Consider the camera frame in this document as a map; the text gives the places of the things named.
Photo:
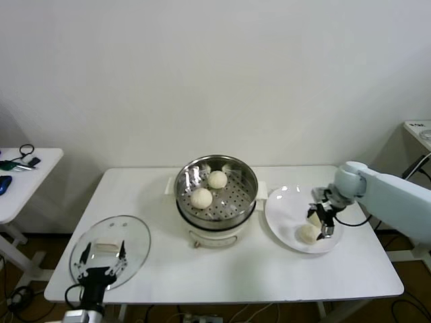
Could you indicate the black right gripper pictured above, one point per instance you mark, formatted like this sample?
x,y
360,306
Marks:
x,y
326,213

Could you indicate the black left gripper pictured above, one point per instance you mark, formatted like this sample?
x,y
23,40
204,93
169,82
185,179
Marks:
x,y
96,286

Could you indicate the white steamed baozi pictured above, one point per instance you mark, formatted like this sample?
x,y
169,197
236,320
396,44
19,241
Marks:
x,y
305,233
314,221
201,198
216,179

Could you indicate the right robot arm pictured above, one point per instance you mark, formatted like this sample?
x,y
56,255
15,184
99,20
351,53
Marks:
x,y
387,195

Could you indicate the steel perforated steamer basket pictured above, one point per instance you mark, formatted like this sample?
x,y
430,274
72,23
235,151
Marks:
x,y
232,202

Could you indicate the white round plate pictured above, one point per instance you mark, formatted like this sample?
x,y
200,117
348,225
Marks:
x,y
283,215

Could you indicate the black floor bar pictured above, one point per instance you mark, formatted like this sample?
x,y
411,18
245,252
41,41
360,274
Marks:
x,y
390,232

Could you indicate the small white side table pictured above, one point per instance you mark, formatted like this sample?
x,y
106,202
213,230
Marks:
x,y
33,188

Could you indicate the white electric cooker pot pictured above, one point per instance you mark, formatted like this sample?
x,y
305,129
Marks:
x,y
215,237

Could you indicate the black power adapter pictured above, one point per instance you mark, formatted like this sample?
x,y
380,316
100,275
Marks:
x,y
412,167

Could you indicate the large white table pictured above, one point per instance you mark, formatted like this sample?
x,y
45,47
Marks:
x,y
219,276

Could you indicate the small black device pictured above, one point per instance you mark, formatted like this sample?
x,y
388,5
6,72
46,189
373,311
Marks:
x,y
33,162

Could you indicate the white floor power strip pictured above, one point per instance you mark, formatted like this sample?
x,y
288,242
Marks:
x,y
202,318

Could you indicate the blue computer mouse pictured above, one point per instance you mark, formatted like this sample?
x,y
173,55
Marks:
x,y
4,185

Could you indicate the clear round dish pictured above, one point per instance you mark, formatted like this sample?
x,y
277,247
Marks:
x,y
427,134

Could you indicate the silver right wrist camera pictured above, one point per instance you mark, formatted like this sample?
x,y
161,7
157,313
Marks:
x,y
320,193

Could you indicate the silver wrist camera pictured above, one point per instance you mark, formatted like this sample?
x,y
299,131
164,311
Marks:
x,y
320,193
75,316

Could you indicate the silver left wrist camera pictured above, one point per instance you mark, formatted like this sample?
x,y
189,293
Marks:
x,y
75,316

